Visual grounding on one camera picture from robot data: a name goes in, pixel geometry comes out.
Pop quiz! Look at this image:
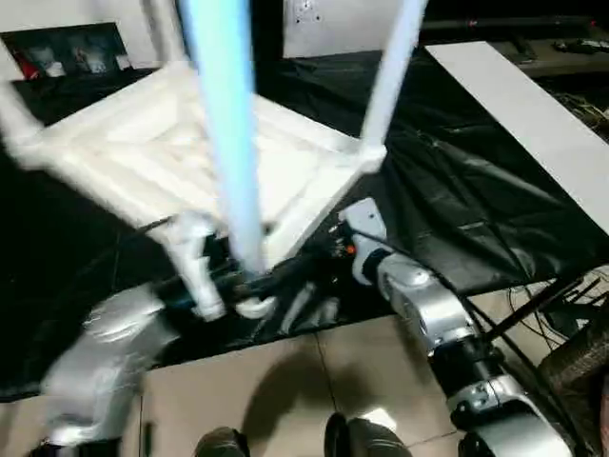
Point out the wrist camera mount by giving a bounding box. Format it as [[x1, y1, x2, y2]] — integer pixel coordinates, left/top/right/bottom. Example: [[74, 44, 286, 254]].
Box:
[[164, 211, 227, 323], [338, 198, 389, 287]]

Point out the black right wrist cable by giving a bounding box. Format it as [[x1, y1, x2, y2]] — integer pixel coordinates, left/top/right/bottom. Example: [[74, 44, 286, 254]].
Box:
[[354, 230, 586, 457]]

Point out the dark robot foot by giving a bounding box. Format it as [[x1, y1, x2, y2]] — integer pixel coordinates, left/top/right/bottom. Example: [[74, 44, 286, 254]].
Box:
[[195, 426, 248, 457], [325, 411, 405, 457]]

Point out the white glass-door cabinet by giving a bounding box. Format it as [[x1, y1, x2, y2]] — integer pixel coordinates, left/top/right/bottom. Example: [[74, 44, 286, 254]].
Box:
[[0, 0, 167, 82]]

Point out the white plastic table top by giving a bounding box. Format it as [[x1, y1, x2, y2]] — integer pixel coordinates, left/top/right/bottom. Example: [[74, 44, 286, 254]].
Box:
[[9, 59, 389, 320]]

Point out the brown woven basket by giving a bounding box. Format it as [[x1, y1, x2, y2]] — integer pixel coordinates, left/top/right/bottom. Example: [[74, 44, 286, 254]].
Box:
[[537, 311, 609, 420]]

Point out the white panel with screw holes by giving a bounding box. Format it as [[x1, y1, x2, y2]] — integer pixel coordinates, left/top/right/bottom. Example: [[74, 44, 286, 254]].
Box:
[[283, 0, 422, 58]]

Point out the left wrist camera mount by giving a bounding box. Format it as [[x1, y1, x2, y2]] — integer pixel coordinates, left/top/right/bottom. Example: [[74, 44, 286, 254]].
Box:
[[164, 211, 227, 323]]

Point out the black rod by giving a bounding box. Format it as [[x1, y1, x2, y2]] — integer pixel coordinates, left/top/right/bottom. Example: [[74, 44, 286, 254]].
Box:
[[484, 273, 591, 334]]

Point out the dark right robot foot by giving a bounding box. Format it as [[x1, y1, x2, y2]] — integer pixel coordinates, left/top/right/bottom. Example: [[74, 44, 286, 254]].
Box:
[[325, 411, 405, 457]]

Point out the black bar with red light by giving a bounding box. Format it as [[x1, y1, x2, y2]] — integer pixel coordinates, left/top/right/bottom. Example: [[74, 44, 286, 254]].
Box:
[[421, 17, 609, 28]]

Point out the flat white board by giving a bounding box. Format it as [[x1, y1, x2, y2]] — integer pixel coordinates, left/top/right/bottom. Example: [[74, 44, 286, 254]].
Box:
[[423, 40, 609, 225]]

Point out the dark left robot foot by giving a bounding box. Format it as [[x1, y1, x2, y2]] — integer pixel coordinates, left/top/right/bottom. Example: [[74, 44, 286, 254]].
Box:
[[195, 426, 248, 457]]

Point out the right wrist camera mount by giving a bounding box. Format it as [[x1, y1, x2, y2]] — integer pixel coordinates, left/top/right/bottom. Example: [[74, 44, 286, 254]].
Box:
[[338, 198, 389, 287]]

